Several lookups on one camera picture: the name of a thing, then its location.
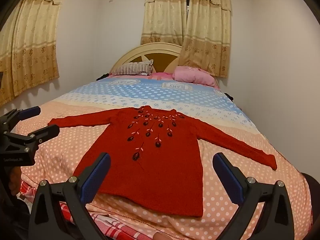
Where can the beige patterned curtain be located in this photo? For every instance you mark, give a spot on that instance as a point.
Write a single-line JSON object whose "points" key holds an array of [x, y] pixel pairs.
{"points": [[163, 12], [27, 42], [208, 27]]}

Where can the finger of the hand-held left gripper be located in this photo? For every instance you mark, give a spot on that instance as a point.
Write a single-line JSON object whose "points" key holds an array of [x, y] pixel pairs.
{"points": [[28, 113], [46, 133]]}

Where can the polka dot bedsheet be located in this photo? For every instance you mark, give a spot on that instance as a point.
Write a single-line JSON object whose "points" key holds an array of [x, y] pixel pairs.
{"points": [[75, 100]]}

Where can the dark cloth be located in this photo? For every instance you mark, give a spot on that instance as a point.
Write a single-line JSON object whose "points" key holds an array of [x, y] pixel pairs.
{"points": [[102, 76]]}

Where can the pink pillow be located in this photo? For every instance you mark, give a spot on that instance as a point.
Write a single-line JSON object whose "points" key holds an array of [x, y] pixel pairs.
{"points": [[193, 76]]}

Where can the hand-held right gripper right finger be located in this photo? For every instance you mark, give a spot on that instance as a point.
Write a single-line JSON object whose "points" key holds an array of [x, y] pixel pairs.
{"points": [[228, 177]]}

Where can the striped pillow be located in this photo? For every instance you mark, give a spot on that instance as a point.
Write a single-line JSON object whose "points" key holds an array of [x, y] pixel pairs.
{"points": [[133, 68]]}

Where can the red embroidered sweater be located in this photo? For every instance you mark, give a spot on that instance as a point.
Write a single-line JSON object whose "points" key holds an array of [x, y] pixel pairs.
{"points": [[155, 165]]}

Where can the red plaid blanket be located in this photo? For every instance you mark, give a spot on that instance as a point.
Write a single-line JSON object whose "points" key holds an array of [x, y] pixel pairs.
{"points": [[112, 227]]}

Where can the cream wooden headboard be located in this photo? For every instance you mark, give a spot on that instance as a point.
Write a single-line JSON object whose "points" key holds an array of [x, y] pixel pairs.
{"points": [[150, 52]]}

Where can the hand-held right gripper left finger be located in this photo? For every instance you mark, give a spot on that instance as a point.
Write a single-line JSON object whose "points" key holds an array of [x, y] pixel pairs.
{"points": [[96, 177]]}

